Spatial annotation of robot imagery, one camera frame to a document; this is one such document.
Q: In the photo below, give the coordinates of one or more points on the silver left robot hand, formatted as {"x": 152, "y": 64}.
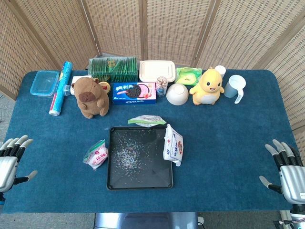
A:
{"x": 7, "y": 167}

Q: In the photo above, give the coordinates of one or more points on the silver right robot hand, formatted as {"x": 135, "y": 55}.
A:
{"x": 293, "y": 181}

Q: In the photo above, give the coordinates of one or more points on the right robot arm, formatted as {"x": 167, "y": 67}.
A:
{"x": 297, "y": 211}

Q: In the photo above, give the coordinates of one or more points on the dark robot base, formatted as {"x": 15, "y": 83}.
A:
{"x": 145, "y": 220}

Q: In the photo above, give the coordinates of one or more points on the blue table mat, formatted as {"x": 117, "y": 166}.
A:
{"x": 214, "y": 155}

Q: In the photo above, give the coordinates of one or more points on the clear blue food container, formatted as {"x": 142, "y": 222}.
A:
{"x": 44, "y": 83}

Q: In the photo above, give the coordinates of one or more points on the small white blue packet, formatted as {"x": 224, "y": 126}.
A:
{"x": 67, "y": 90}

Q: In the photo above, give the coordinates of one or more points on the cling film roll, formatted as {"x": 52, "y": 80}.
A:
{"x": 61, "y": 86}

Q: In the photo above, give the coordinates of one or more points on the brown capybara plush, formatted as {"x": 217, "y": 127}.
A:
{"x": 91, "y": 100}

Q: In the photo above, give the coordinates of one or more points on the flat white box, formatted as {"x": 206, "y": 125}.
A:
{"x": 81, "y": 79}

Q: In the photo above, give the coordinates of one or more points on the scattered white rice grains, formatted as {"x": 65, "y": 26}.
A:
{"x": 127, "y": 155}

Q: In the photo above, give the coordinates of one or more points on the yellow duck plush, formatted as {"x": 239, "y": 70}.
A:
{"x": 208, "y": 89}

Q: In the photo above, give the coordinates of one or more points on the white blue seasoning bag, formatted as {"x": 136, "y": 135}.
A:
{"x": 172, "y": 148}

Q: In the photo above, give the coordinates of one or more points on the round yellow red tin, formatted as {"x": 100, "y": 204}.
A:
{"x": 106, "y": 87}

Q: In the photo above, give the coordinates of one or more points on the white paper cup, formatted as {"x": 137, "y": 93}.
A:
{"x": 221, "y": 71}

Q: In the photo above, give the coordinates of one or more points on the black square tray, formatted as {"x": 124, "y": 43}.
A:
{"x": 140, "y": 176}

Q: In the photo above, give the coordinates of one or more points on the green tea bag box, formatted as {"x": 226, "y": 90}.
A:
{"x": 112, "y": 68}

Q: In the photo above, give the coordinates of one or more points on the beige upturned bowl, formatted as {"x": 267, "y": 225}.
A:
{"x": 177, "y": 94}

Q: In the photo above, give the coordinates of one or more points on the green white corn starch bag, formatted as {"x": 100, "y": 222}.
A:
{"x": 146, "y": 120}

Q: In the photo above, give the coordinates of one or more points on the blue Oreo box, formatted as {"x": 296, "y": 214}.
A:
{"x": 134, "y": 93}

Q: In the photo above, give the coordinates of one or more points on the green snack bag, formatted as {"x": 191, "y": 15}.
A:
{"x": 188, "y": 75}

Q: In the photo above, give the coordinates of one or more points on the clear snack jar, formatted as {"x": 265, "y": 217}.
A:
{"x": 161, "y": 87}

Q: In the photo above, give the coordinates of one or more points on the beige lidded lunch box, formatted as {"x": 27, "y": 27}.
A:
{"x": 156, "y": 70}

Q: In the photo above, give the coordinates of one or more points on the wicker folding screen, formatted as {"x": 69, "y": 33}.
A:
{"x": 176, "y": 28}

